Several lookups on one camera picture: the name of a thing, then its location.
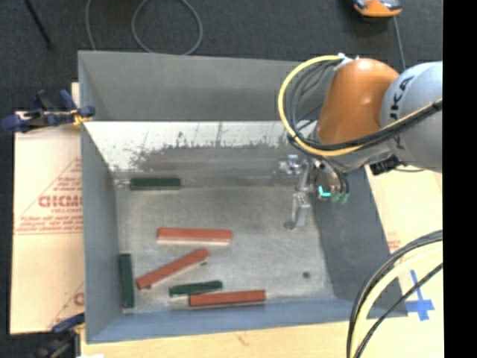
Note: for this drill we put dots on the grey metal bin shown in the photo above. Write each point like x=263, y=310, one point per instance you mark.
x=231, y=215

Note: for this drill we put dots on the dark green flat block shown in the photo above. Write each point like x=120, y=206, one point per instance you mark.
x=126, y=280
x=155, y=183
x=195, y=288

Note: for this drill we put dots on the brown cardboard board red print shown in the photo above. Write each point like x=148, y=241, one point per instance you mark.
x=44, y=237

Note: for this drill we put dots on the black cylinder on white bracket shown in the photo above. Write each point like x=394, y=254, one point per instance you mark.
x=381, y=166

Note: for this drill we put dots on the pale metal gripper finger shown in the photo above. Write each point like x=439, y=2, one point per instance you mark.
x=300, y=211
x=293, y=163

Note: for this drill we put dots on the red-brown flat block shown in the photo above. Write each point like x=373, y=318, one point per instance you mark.
x=172, y=268
x=194, y=235
x=226, y=298

